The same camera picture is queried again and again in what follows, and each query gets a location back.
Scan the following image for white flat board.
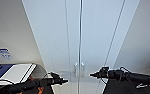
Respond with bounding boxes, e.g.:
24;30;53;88
0;62;38;86

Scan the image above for orange crossed frame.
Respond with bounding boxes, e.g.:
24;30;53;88
28;75;46;94

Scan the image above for silver door handle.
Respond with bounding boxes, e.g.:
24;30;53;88
80;62;87;78
73;62;79;78

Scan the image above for blue wall sign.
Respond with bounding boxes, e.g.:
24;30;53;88
0;47;14;61

